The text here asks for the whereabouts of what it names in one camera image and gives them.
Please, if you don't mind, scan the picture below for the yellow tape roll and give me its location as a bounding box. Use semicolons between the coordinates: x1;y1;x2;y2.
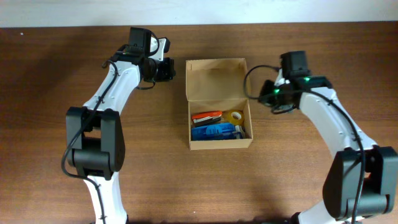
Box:
224;110;244;126

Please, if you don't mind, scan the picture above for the cardboard box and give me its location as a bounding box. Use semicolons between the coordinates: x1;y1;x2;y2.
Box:
185;58;253;151

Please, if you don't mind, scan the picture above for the blue whiteboard eraser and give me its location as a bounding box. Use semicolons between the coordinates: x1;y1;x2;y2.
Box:
191;123;235;141

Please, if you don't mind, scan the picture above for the blue ballpoint pen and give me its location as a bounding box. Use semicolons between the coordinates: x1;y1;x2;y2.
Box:
215;131;236;139

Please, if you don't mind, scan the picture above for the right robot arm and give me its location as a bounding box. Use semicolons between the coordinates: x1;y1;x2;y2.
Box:
258;51;397;223

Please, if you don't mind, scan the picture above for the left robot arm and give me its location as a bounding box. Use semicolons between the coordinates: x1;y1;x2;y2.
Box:
61;27;176;223

